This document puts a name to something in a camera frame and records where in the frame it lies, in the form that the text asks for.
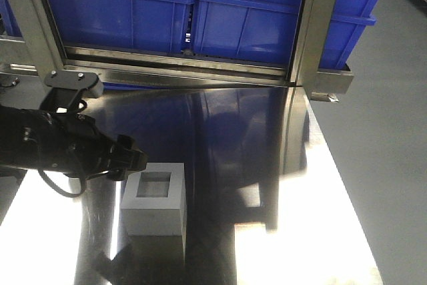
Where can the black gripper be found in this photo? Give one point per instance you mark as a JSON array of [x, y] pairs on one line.
[[83, 151]]

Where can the gray hollow cube base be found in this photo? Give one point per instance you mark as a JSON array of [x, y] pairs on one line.
[[154, 201]]

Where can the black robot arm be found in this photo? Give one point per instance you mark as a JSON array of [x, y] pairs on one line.
[[26, 139]]

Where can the large blue bin left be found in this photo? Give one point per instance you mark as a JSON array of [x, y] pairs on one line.
[[148, 25]]

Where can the large blue bin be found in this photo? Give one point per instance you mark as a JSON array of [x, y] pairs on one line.
[[148, 25], [264, 30]]

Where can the large blue bin right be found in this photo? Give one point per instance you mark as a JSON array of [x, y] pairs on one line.
[[264, 30]]

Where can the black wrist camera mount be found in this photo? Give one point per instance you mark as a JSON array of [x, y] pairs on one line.
[[67, 88]]

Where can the steel rack frame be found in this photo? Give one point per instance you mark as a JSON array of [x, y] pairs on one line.
[[39, 50]]

